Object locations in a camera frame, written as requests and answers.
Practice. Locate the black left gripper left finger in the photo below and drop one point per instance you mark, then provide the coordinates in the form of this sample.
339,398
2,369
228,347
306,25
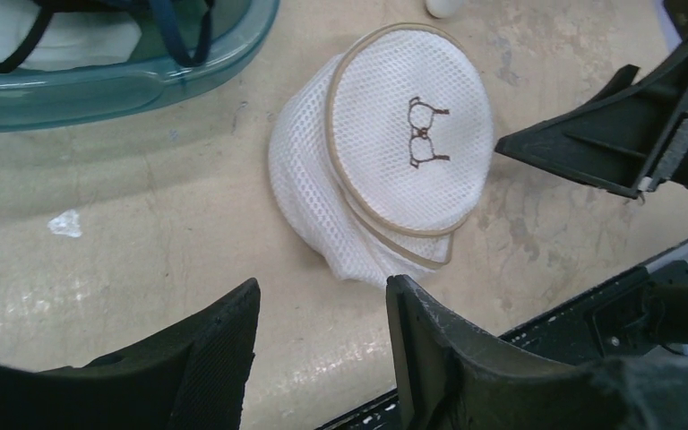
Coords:
190,375

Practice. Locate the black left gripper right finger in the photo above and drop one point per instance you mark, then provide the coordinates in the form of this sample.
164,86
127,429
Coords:
451,374

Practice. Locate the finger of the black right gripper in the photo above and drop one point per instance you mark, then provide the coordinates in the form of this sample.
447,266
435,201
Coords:
607,142

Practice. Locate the pale mint white bra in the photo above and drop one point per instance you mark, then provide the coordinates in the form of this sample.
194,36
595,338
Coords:
39,38

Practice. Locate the teal transparent plastic tub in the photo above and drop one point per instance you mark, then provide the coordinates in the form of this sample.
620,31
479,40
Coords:
151,79

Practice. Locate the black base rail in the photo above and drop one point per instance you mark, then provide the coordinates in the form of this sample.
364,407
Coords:
638,313

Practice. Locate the white PVC pipe frame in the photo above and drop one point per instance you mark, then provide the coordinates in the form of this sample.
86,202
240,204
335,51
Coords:
443,9

